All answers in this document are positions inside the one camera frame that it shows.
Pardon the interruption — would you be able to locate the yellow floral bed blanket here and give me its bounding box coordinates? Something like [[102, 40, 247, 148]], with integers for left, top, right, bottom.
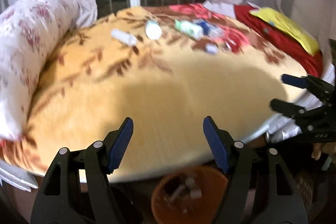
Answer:
[[1, 7, 306, 182]]

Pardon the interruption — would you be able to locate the red blanket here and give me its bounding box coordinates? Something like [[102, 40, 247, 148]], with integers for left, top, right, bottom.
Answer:
[[234, 5, 323, 78]]

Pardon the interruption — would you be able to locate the white bottle green cap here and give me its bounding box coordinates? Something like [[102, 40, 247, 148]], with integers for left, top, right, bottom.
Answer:
[[174, 19, 204, 40]]

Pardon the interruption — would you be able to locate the person right hand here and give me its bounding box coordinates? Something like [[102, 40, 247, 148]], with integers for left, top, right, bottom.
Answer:
[[311, 142, 336, 160]]

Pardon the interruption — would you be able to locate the small lavender square case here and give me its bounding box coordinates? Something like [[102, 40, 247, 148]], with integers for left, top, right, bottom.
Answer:
[[205, 43, 218, 55]]

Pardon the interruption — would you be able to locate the orange trash bin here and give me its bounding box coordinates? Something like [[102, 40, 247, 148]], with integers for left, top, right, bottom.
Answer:
[[151, 165, 228, 223]]

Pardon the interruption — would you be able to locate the white green round jar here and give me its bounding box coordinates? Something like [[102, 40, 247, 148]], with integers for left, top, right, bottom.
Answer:
[[145, 20, 163, 40]]

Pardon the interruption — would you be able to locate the small white tube bottle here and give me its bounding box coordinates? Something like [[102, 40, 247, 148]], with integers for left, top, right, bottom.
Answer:
[[111, 29, 137, 47]]

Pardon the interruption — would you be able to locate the yellow cartoon pillow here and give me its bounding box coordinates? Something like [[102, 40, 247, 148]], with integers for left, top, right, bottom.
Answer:
[[249, 7, 320, 56]]

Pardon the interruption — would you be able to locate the floral folded quilt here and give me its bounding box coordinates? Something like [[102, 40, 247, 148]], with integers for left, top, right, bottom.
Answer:
[[1, 0, 79, 140]]

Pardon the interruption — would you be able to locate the blue white medicine box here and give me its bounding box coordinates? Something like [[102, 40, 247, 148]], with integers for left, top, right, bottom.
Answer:
[[193, 19, 224, 40]]

